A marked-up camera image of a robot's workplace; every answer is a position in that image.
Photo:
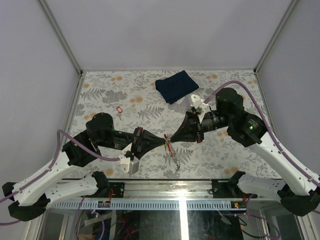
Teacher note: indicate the right aluminium frame post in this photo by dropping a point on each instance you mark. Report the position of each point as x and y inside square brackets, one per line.
[288, 12]

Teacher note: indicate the key with red tag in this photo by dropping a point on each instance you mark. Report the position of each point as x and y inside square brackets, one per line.
[119, 112]

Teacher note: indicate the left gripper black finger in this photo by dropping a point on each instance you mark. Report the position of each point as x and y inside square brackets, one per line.
[147, 148]
[149, 140]

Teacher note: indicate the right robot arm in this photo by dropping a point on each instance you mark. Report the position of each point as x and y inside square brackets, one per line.
[298, 189]

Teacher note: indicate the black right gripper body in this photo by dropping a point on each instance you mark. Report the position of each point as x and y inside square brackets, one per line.
[200, 135]

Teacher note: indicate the folded dark blue cloth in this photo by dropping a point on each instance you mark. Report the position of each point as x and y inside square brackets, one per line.
[176, 87]

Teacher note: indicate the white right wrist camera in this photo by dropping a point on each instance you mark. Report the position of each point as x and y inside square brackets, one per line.
[193, 101]

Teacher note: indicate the key with green tag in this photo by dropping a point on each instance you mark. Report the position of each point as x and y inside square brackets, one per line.
[167, 145]

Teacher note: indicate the aluminium frame post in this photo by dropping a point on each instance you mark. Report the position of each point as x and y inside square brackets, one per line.
[60, 36]
[288, 12]

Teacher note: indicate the steel key holder red handle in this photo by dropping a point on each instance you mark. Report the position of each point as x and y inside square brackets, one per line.
[172, 153]

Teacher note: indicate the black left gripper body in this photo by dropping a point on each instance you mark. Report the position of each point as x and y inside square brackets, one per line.
[137, 141]

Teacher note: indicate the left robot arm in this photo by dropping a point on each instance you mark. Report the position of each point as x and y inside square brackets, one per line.
[32, 196]

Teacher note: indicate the aluminium table edge rail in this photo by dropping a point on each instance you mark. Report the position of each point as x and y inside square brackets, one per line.
[129, 189]

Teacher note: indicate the left aluminium frame post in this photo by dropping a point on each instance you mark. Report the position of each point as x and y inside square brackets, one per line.
[60, 36]

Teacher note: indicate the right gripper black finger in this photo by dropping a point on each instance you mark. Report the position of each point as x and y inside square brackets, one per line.
[184, 136]
[184, 127]

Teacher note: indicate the perforated cable duct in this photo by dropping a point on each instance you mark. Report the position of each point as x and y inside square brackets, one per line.
[150, 205]

